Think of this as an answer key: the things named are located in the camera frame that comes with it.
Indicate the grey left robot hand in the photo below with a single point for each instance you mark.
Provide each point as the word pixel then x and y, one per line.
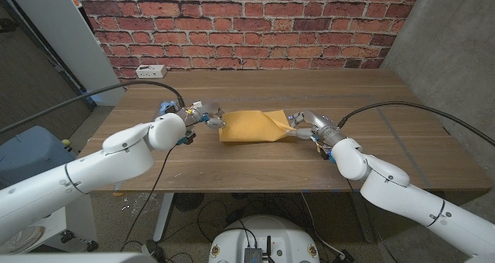
pixel 209 112

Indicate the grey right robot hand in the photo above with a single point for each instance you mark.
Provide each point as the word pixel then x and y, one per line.
pixel 321 127

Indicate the yellow felt sheet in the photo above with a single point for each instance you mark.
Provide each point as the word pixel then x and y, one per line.
pixel 247 125

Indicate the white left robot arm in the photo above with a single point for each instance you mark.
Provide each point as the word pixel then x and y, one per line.
pixel 96 166

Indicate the white right shoulder cover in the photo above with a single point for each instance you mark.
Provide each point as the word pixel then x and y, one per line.
pixel 487 260

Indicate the white left shoulder cover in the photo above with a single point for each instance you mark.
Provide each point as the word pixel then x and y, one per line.
pixel 77 258

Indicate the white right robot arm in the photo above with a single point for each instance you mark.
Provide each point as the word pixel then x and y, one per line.
pixel 406 201

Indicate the small blue gadget with screen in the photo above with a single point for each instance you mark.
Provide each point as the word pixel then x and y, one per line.
pixel 166 107

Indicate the white power strip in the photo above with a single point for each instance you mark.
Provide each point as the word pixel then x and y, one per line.
pixel 151 71

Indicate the black round fan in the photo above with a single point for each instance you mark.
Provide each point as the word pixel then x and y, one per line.
pixel 188 202

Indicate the red brick print backdrop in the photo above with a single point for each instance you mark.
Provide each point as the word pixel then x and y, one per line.
pixel 251 23

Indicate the grey table leg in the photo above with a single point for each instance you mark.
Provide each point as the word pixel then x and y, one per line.
pixel 365 226

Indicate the white table leg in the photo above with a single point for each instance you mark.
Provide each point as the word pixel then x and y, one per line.
pixel 162 220

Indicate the light blue object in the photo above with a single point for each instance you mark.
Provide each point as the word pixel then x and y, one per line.
pixel 88 97

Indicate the black antenna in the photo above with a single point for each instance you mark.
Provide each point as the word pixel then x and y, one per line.
pixel 268 245

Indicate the white robot torso base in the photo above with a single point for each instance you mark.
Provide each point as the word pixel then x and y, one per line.
pixel 232 240

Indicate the grey electronics box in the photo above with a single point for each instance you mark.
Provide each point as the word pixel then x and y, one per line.
pixel 253 256

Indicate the yellow-green ball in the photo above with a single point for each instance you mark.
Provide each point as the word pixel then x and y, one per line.
pixel 65 142

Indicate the white pillar panel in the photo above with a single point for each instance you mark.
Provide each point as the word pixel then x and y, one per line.
pixel 58 35

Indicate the blue-grey bin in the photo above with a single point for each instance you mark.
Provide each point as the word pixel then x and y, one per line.
pixel 31 151

